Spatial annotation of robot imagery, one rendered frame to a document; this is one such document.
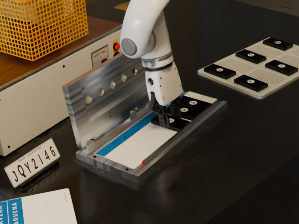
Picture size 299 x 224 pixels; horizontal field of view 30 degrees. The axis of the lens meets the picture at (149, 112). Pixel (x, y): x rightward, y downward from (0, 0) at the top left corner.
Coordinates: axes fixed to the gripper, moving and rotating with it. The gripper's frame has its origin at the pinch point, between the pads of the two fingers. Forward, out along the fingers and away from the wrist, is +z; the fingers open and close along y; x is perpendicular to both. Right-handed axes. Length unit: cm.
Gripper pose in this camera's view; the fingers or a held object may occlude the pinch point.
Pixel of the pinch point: (170, 116)
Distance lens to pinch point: 154.8
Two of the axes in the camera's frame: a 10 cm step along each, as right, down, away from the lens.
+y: 5.9, -4.3, 6.9
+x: -7.8, -0.7, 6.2
